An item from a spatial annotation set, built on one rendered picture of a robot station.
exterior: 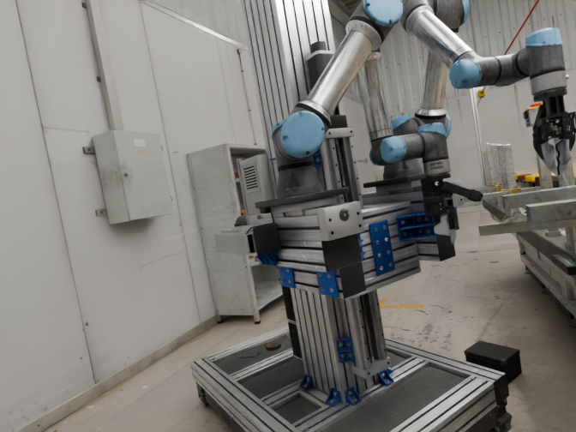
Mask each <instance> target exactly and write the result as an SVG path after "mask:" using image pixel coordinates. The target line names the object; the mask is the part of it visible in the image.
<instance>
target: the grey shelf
mask: <svg viewBox="0 0 576 432"><path fill-rule="evenodd" d="M186 154H187V159H188V164H189V172H190V177H191V182H192V187H193V191H194V196H195V204H196V209H197V214H198V219H199V223H200V228H201V237H202V242H203V246H204V251H205V256H206V260H207V269H208V273H209V278H210V283H211V288H212V293H213V301H214V306H215V310H216V316H217V320H218V321H217V323H218V324H221V323H223V320H220V316H219V315H254V320H255V324H260V323H261V320H260V316H259V310H260V309H261V308H263V307H264V306H265V305H267V304H268V303H270V302H272V300H274V299H276V298H278V297H280V296H281V295H283V292H282V287H281V285H280V284H279V276H278V270H277V266H274V265H268V264H264V266H263V264H262V263H261V262H255V260H254V257H253V258H251V259H250V258H249V256H248V255H236V254H227V253H219V252H217V250H216V244H215V240H214V234H219V233H221V230H224V229H228V228H232V227H235V226H234V224H235V222H234V219H235V218H236V217H238V216H242V215H241V210H243V209H245V207H244V202H243V193H242V188H241V184H240V178H235V177H234V172H238V171H237V161H236V159H243V160H245V159H248V158H251V157H254V156H256V155H258V154H267V151H266V146H256V145H244V144H230V143H225V144H221V145H218V146H215V147H209V148H206V149H202V150H199V151H195V152H192V153H186ZM227 173H228V174H227ZM232 175H233V176H232ZM228 177H229V179H228ZM234 211H235V212H234ZM235 215H236V217H235ZM244 257H245V258H244ZM210 264H211V265H210ZM265 265H266V266H265ZM264 268H265V269H264ZM264 270H265V271H264ZM266 270H267V271H266ZM267 280H268V281H267Z"/></svg>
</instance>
